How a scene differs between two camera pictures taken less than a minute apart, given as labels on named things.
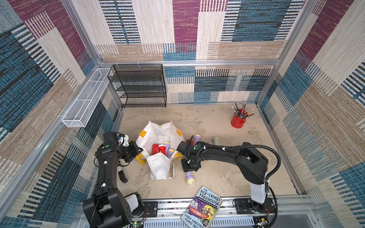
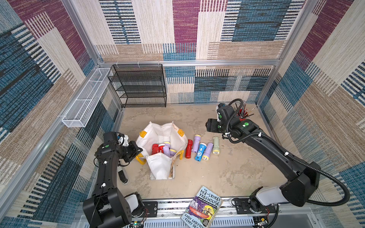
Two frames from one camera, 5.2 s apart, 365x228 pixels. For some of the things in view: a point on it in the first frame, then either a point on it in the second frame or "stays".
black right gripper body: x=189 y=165 to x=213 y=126
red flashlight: x=155 y=148 stays
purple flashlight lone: x=190 y=178 to x=166 y=148
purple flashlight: x=170 y=153 stays
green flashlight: x=216 y=140 stays
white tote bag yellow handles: x=161 y=166 stays
